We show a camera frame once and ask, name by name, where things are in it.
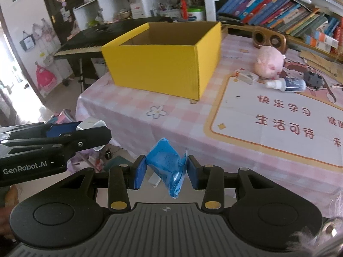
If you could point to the pink pig plush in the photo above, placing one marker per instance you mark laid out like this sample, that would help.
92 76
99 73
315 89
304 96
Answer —
268 61

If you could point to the small white red-label box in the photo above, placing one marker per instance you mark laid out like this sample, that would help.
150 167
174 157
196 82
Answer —
246 76

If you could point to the small black gadget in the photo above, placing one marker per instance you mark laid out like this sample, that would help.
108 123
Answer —
313 79

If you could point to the black keyboard stand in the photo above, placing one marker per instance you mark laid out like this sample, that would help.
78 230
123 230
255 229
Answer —
81 72

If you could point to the black electronic keyboard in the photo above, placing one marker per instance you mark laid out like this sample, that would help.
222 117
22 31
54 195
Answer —
88 36

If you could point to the white carton with red label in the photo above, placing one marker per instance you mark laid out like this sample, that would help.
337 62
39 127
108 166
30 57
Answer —
136 10

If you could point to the green-lid white jar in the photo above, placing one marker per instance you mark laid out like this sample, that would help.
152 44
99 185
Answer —
196 14

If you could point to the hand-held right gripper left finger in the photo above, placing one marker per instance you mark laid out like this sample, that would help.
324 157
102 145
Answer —
140 174

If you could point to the person's left hand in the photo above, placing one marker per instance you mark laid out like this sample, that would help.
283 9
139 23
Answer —
9 200

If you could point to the pink checked cloth desktop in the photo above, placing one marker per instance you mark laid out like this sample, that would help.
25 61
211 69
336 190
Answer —
174 123

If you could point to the red glue bottle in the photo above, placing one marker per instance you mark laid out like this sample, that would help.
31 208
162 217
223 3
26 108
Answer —
184 6

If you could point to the printed desk mat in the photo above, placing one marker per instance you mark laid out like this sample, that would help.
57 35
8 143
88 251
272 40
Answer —
268 133

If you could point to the yellow cardboard box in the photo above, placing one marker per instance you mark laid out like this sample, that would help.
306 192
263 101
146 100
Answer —
160 64

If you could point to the blue and black bag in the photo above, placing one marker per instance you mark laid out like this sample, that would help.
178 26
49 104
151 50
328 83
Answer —
27 41

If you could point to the wooden ruler boards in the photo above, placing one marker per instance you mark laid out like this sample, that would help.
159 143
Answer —
319 61

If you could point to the wooden speaker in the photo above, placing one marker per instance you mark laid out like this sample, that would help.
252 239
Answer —
269 38

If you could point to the blue plastic packet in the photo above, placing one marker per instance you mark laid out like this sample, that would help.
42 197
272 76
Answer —
167 166

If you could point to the dark bottle with white cap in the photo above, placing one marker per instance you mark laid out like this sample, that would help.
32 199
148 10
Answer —
292 85

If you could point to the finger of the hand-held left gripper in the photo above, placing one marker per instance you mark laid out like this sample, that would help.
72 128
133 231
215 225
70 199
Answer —
91 138
60 131

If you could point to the row of colourful books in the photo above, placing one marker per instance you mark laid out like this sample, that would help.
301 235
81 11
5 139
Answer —
281 13

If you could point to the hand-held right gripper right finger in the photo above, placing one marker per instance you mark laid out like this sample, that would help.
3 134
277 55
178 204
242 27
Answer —
193 174

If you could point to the dark wooden door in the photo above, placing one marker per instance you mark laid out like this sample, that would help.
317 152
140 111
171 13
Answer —
61 5

